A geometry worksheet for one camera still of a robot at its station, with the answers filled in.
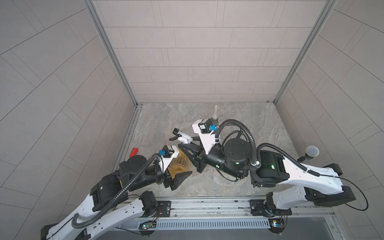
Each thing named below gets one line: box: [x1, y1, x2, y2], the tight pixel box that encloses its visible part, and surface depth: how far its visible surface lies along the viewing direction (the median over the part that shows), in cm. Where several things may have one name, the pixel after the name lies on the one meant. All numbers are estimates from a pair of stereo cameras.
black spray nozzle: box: [169, 128, 193, 145], surface depth 44 cm
